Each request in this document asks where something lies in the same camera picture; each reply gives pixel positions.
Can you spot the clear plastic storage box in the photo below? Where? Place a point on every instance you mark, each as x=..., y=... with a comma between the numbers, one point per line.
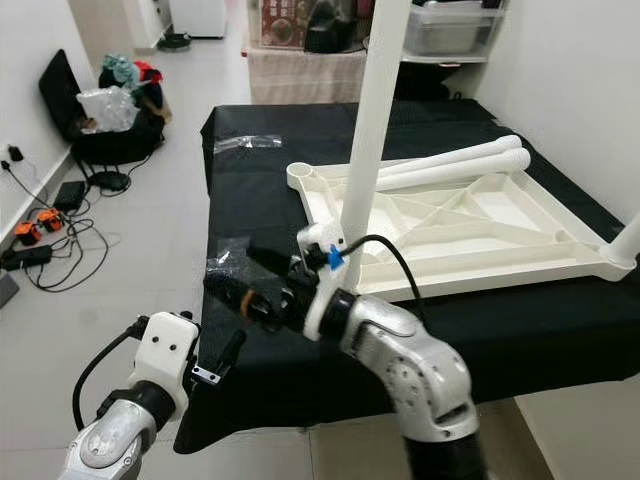
x=455, y=30

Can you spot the clear tape strip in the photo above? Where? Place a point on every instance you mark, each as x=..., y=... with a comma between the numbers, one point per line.
x=248, y=143

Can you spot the black power adapter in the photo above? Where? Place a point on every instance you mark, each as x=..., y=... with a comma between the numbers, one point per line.
x=71, y=196

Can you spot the beige woven mat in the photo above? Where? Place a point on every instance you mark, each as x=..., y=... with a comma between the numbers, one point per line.
x=305, y=78

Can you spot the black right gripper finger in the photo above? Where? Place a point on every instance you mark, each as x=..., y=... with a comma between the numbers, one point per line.
x=238, y=294
x=268, y=262

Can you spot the black power strip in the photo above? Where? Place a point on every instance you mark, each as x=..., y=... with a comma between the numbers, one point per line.
x=25, y=258

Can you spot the grey box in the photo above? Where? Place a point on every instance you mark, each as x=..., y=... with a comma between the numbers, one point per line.
x=8, y=290

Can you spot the black stand base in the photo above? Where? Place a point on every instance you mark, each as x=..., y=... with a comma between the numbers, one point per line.
x=173, y=41

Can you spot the black tablecloth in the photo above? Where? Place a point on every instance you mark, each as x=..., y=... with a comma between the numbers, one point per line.
x=260, y=200

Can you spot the teal cloth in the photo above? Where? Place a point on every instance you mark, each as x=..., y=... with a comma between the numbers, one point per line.
x=118, y=70

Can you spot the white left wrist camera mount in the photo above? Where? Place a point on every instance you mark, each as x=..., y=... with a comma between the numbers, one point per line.
x=165, y=350

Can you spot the clear plastic bag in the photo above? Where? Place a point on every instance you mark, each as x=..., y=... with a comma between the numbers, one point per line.
x=108, y=108

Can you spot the orange black battery charger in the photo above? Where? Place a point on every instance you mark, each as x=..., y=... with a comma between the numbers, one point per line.
x=27, y=233
x=51, y=220

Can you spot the large black round bowl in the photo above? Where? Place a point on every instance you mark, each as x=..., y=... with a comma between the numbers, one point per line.
x=435, y=82

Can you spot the white plastic table top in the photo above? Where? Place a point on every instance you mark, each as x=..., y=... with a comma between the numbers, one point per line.
x=510, y=250

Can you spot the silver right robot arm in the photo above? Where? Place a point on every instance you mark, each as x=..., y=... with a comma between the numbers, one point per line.
x=420, y=380

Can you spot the black wall plug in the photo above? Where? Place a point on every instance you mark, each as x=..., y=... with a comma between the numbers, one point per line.
x=16, y=155

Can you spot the white appliance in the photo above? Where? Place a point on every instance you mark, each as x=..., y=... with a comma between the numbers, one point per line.
x=198, y=18

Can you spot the red cloth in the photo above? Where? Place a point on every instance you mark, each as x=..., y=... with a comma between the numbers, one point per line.
x=150, y=72

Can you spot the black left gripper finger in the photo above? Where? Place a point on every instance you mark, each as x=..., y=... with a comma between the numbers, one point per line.
x=232, y=350

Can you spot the red patterned box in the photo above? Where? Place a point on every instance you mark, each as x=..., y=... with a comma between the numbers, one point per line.
x=285, y=25

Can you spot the black router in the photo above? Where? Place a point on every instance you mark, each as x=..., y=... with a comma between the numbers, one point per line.
x=109, y=181

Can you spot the black backpack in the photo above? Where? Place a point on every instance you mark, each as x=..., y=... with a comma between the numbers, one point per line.
x=332, y=28

